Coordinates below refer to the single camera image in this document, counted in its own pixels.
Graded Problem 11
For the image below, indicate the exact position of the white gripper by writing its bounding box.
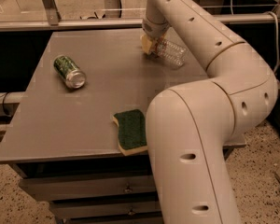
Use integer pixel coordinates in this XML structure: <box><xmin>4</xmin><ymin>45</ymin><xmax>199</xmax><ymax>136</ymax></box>
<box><xmin>141</xmin><ymin>17</ymin><xmax>170</xmax><ymax>55</ymax></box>

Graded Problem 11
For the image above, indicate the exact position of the clear plastic water bottle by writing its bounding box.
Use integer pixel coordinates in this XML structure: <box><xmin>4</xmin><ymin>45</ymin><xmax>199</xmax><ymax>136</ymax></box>
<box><xmin>152</xmin><ymin>38</ymin><xmax>189</xmax><ymax>67</ymax></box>

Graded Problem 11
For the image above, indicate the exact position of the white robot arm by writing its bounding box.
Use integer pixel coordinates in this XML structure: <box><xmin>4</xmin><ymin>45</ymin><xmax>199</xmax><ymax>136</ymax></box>
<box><xmin>143</xmin><ymin>0</ymin><xmax>278</xmax><ymax>224</ymax></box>

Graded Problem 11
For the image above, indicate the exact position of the green soda can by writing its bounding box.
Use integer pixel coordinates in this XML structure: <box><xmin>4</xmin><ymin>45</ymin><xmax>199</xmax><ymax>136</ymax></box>
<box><xmin>53</xmin><ymin>55</ymin><xmax>86</xmax><ymax>89</ymax></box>

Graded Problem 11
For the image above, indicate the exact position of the green and yellow sponge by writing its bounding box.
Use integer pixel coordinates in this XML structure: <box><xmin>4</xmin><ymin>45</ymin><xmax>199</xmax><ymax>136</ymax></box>
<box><xmin>113</xmin><ymin>109</ymin><xmax>147</xmax><ymax>156</ymax></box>

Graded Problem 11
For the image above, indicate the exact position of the grey drawer cabinet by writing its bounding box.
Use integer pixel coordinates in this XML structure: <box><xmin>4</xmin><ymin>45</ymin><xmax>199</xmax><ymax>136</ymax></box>
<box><xmin>0</xmin><ymin>26</ymin><xmax>246</xmax><ymax>224</ymax></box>

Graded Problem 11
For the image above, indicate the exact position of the white cable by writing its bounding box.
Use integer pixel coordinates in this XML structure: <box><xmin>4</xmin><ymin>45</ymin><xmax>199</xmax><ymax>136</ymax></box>
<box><xmin>229</xmin><ymin>0</ymin><xmax>280</xmax><ymax>73</ymax></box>

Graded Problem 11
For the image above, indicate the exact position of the metal railing frame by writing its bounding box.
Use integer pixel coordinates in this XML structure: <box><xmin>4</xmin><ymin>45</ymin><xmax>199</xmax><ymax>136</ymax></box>
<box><xmin>0</xmin><ymin>0</ymin><xmax>280</xmax><ymax>32</ymax></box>

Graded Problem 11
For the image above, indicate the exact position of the grey pipe with black cable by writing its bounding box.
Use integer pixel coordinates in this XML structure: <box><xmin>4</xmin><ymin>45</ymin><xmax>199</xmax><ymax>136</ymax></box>
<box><xmin>0</xmin><ymin>92</ymin><xmax>24</xmax><ymax>117</ymax></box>

